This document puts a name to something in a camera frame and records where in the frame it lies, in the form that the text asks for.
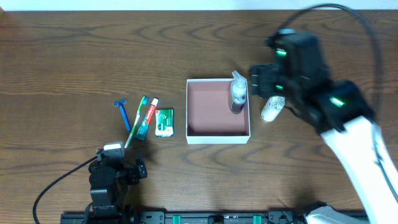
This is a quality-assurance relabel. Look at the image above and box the white patterned cream tube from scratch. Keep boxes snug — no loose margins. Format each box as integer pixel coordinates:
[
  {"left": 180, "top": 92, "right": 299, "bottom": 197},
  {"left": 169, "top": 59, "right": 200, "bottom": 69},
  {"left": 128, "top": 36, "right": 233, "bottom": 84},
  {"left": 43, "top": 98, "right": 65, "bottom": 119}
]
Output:
[{"left": 261, "top": 96, "right": 285, "bottom": 123}]

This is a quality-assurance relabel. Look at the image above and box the clear pump bottle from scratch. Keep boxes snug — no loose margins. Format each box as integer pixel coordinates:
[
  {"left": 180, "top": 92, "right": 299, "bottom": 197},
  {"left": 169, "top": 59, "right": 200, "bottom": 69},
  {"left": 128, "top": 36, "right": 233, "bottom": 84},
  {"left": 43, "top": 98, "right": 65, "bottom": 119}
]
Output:
[{"left": 228, "top": 71, "right": 248, "bottom": 114}]

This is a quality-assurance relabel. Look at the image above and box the blue disposable razor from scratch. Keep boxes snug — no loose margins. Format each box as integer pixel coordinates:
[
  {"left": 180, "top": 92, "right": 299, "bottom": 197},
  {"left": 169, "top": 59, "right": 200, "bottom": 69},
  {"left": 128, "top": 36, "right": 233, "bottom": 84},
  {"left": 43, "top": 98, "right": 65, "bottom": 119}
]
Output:
[{"left": 113, "top": 99, "right": 131, "bottom": 132}]

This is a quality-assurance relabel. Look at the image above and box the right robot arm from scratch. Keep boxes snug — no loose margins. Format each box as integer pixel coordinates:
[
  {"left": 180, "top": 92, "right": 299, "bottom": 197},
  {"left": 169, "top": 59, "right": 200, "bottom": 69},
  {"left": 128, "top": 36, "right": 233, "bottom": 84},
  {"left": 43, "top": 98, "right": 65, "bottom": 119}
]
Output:
[{"left": 249, "top": 55, "right": 397, "bottom": 223}]

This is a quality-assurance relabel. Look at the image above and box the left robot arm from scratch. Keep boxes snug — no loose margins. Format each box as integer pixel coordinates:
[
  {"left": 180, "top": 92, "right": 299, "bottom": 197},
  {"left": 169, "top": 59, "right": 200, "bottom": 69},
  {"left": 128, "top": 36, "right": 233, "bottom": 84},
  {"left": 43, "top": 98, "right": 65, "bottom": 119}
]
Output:
[{"left": 83, "top": 157, "right": 147, "bottom": 223}]

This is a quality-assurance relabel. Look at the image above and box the green white soap bar pack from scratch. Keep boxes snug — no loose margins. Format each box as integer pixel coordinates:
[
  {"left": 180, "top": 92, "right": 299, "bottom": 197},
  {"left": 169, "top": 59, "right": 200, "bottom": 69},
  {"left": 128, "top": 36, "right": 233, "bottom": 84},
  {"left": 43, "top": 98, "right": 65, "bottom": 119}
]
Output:
[{"left": 155, "top": 108, "right": 174, "bottom": 138}]

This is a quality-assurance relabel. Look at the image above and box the red teal toothpaste tube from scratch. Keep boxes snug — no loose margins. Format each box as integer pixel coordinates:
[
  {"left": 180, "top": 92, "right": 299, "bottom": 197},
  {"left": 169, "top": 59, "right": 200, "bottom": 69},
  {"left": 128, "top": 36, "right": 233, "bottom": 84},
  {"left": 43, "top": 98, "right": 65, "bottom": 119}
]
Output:
[{"left": 135, "top": 98, "right": 159, "bottom": 141}]

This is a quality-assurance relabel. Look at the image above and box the white square cardboard box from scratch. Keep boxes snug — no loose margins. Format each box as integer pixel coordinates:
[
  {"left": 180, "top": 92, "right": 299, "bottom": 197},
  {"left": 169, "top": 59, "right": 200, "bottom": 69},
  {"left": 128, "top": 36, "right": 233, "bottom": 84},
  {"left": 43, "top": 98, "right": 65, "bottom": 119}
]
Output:
[{"left": 185, "top": 78, "right": 251, "bottom": 144}]

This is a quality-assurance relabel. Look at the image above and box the green white toothbrush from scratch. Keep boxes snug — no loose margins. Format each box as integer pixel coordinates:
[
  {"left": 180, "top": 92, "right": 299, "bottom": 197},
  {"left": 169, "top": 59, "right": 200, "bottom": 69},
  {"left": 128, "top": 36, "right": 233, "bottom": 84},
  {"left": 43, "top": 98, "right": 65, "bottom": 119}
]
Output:
[{"left": 124, "top": 96, "right": 149, "bottom": 149}]

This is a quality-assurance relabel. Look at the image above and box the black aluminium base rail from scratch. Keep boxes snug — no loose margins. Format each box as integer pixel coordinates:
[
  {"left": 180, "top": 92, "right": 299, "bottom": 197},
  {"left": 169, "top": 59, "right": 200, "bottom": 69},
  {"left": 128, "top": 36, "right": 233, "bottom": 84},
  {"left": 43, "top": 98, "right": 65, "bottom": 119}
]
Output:
[{"left": 60, "top": 202, "right": 373, "bottom": 224}]

